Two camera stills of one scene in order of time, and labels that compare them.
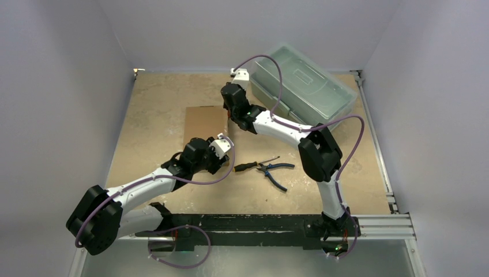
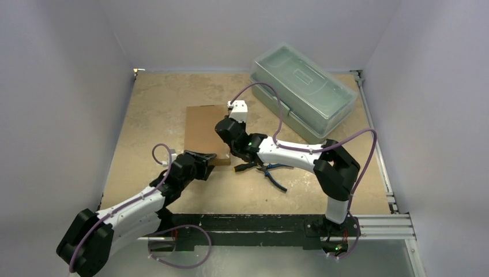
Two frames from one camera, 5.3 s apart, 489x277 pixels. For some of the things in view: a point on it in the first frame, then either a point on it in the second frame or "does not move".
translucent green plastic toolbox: (309, 94) does not move
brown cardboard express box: (203, 122) does not move
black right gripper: (228, 90) -> (241, 156)
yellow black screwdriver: (240, 167) does not move
